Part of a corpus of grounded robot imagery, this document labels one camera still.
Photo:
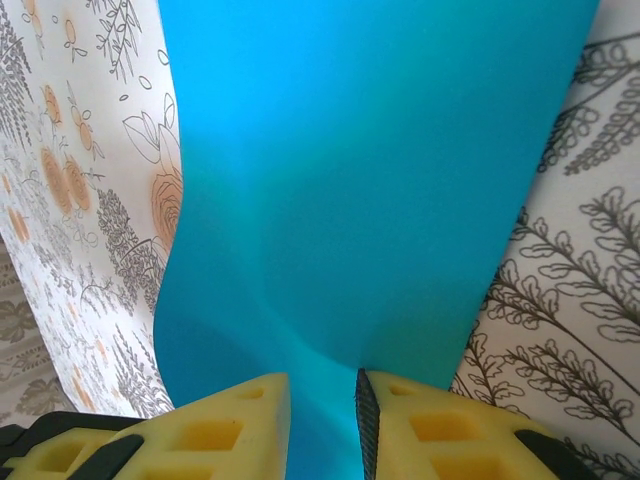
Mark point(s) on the floral patterned table cover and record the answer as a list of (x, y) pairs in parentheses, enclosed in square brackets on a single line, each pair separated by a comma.
[(75, 200)]

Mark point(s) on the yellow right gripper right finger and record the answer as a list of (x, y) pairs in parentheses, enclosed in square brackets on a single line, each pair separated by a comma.
[(450, 450)]

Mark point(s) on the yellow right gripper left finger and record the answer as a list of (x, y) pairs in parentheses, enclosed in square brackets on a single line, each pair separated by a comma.
[(165, 455)]

